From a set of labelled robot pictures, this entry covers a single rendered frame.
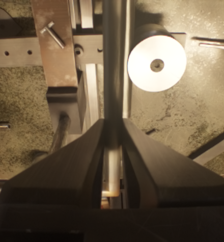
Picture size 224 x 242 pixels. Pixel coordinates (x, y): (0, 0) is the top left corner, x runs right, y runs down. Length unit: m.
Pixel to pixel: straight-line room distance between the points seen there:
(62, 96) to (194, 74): 0.18
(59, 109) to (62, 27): 0.08
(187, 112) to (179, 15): 0.14
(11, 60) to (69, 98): 0.08
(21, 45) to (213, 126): 0.29
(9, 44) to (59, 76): 0.07
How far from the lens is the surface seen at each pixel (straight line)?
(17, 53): 0.25
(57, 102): 0.21
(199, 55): 0.30
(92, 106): 0.27
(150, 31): 0.20
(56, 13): 0.19
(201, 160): 0.39
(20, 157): 0.40
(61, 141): 0.19
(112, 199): 0.89
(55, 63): 0.20
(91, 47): 0.23
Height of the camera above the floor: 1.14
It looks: 54 degrees down
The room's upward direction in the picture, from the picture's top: 179 degrees clockwise
